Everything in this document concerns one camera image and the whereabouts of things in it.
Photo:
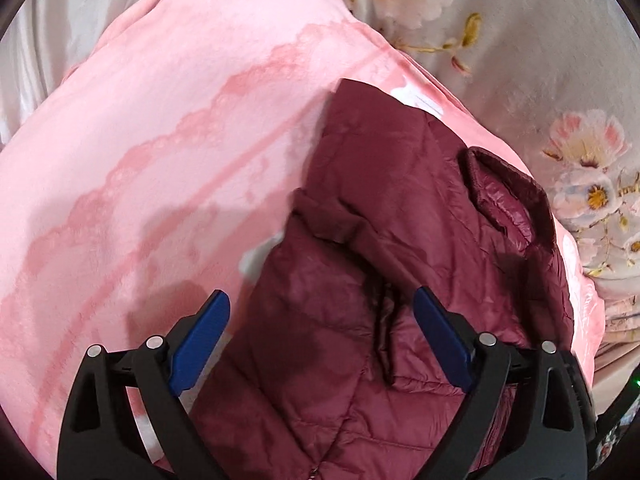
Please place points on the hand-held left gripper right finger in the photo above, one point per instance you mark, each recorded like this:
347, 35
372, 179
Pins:
442, 332

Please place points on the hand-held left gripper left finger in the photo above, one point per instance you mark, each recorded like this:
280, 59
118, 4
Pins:
200, 332

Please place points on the maroon quilted puffer jacket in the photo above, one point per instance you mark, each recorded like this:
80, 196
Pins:
390, 200

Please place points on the pink printed fleece blanket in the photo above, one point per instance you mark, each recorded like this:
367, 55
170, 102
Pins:
150, 125

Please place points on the grey floral bedsheet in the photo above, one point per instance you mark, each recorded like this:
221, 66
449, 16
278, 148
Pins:
550, 35

